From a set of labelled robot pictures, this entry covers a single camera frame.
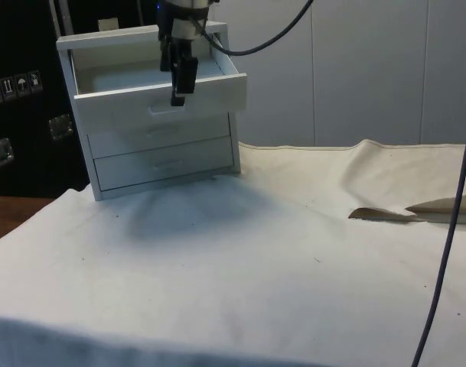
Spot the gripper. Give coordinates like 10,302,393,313
157,0,200,108

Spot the white drawer with handle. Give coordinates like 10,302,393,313
68,32,249,133

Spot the black cabinet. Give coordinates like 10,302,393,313
0,0,161,198

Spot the pale locker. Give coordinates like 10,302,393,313
423,0,466,146

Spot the black cable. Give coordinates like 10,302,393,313
410,109,466,367
192,0,314,57

